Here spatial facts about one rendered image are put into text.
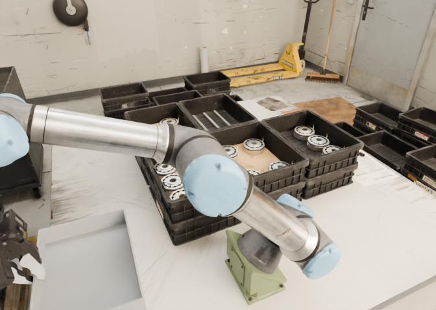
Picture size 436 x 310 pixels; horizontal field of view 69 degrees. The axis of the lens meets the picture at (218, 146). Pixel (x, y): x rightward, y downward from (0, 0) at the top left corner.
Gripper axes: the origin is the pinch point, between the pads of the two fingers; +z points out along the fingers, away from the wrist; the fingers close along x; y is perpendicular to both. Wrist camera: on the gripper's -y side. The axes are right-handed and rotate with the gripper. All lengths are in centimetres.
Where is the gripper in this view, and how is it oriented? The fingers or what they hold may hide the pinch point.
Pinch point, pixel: (36, 280)
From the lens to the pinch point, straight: 80.3
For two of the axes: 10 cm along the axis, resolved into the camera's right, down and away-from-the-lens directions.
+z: 2.7, 7.5, 6.1
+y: -4.5, -4.6, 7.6
